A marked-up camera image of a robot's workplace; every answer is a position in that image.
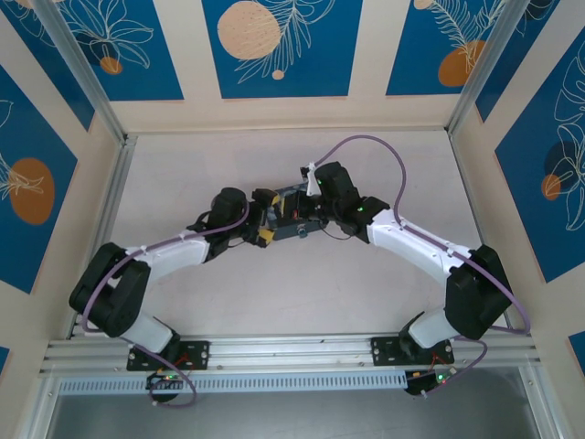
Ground grey metal sheet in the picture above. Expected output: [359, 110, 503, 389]
[44, 368, 541, 439]

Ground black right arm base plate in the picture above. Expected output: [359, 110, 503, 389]
[371, 336, 456, 368]

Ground aluminium table side rail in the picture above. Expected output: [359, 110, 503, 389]
[449, 131, 516, 331]
[67, 134, 138, 340]

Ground controller board green light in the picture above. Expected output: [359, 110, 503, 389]
[145, 370, 185, 391]
[405, 369, 459, 397]

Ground starry night printed box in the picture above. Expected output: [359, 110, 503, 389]
[269, 181, 326, 242]

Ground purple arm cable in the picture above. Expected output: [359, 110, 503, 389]
[80, 202, 252, 409]
[313, 134, 531, 400]

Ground aluminium frame post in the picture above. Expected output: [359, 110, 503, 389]
[448, 0, 523, 136]
[32, 0, 128, 144]

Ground grey slotted cable duct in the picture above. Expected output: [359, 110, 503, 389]
[58, 369, 409, 397]

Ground left controller board green light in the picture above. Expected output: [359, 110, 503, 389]
[145, 370, 185, 391]

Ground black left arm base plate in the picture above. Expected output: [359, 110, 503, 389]
[126, 339, 212, 372]

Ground right controller board green light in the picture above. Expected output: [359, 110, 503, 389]
[405, 369, 459, 397]

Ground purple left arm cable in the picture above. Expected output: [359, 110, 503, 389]
[80, 202, 252, 409]

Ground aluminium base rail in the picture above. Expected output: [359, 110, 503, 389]
[38, 329, 544, 377]

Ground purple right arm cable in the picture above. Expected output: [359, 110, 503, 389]
[313, 134, 531, 400]

